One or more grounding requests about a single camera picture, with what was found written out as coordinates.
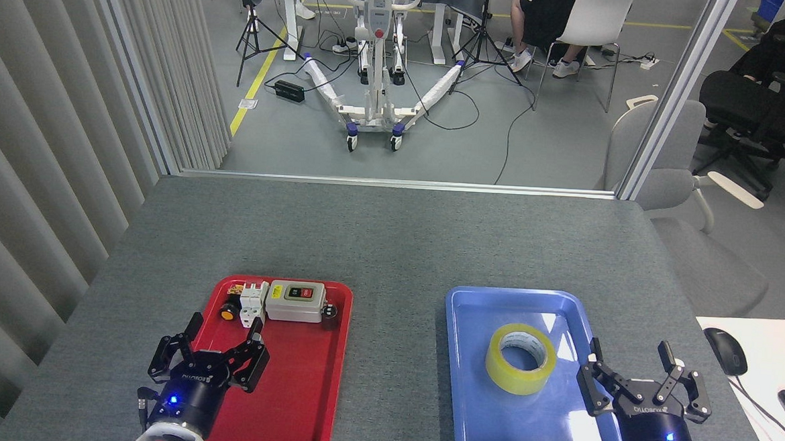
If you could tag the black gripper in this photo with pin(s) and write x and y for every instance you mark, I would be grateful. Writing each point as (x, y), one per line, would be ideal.
(660, 436)
(195, 392)

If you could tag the yellow tape roll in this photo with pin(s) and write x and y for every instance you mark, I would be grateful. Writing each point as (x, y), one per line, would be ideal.
(518, 382)

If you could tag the yellow push button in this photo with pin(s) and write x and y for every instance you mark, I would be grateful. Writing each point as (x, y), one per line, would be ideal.
(228, 313)

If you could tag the white terminal block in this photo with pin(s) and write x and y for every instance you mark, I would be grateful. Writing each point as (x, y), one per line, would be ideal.
(252, 310)

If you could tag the small orange black component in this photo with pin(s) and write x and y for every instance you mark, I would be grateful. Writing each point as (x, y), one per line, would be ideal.
(235, 289)

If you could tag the red plastic tray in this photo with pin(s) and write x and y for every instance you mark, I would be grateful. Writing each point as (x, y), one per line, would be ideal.
(297, 377)

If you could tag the black computer mouse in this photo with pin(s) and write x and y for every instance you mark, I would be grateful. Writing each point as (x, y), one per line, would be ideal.
(726, 351)

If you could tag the grey office chair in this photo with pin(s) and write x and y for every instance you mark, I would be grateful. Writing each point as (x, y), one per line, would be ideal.
(699, 263)

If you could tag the blue plastic tray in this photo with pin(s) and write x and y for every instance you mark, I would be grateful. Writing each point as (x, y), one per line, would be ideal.
(496, 427)

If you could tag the white floor label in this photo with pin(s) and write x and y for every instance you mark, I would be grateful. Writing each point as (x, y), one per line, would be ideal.
(248, 104)

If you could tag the black power adapter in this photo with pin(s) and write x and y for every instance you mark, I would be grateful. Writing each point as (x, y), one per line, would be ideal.
(289, 91)

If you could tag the grey pleated curtain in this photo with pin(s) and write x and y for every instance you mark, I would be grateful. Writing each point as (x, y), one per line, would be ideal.
(34, 128)

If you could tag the black office chair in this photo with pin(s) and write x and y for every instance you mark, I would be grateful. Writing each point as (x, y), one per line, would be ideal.
(748, 108)

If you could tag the white wheeled stand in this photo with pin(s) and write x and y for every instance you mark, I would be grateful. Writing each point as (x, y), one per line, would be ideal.
(374, 92)

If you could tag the white power strip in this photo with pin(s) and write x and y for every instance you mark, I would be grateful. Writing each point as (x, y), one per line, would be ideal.
(649, 62)
(344, 46)

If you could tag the black tripod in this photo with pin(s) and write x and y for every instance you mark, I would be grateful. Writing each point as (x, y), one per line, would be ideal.
(251, 35)
(484, 37)

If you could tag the person's foot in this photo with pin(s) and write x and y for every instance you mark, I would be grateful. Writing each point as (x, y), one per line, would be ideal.
(305, 10)

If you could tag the white plastic chair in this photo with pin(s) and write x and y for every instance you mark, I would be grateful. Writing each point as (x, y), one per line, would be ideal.
(598, 19)

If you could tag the blue bin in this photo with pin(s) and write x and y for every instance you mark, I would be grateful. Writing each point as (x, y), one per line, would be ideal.
(769, 10)

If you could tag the grey push button switch box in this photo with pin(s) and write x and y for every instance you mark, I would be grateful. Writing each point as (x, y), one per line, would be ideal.
(294, 309)

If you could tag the dark cylindrical knob switch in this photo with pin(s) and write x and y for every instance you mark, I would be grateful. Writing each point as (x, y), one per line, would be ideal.
(329, 318)

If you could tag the silver frame rail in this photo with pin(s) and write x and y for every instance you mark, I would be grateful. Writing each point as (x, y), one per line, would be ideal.
(394, 183)

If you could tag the silver frame post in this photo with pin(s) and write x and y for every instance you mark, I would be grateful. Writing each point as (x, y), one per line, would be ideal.
(674, 94)
(138, 73)

